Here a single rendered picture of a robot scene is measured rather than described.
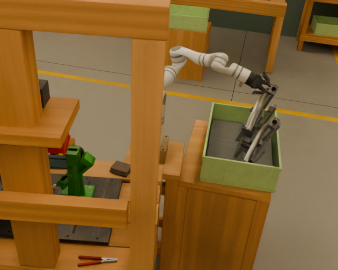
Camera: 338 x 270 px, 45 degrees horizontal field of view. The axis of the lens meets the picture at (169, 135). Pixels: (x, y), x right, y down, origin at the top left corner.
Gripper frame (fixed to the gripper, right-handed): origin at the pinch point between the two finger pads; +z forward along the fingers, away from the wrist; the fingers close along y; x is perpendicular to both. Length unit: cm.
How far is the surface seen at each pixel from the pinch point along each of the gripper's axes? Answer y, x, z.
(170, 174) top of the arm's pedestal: -65, 10, -26
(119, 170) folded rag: -77, 0, -50
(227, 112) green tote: -8, 50, -10
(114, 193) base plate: -87, -9, -47
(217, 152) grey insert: -39.4, 26.1, -6.8
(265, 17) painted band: 263, 406, 10
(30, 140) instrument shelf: -84, -85, -72
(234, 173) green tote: -48.7, 6.8, 4.3
